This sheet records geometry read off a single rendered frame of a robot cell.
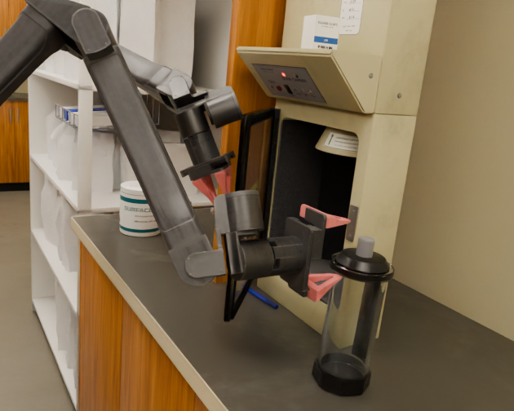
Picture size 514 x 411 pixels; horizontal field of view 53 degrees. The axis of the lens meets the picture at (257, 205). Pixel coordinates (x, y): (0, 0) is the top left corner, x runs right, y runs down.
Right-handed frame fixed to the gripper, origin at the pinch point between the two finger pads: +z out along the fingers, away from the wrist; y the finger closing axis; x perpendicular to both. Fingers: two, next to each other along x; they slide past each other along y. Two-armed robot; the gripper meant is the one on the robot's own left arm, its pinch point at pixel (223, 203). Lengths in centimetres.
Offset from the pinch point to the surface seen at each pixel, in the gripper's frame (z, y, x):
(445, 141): 8, -48, -40
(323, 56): -18.9, -28.2, 8.3
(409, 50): -15.1, -42.4, -1.6
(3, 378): 55, 157, -89
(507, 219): 28, -54, -25
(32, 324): 46, 172, -137
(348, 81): -13.6, -30.8, 7.1
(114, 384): 42, 58, -25
